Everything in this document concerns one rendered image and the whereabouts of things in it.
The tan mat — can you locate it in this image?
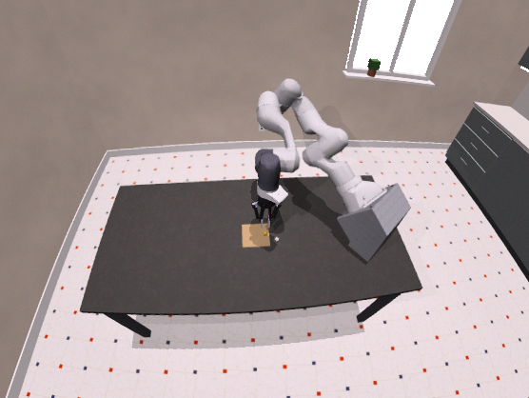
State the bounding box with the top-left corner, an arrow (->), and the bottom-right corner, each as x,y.
242,224 -> 270,248

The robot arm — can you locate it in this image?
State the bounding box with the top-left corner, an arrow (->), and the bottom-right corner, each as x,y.
255,79 -> 387,213

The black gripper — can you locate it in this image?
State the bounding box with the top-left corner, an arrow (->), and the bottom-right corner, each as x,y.
252,195 -> 281,229

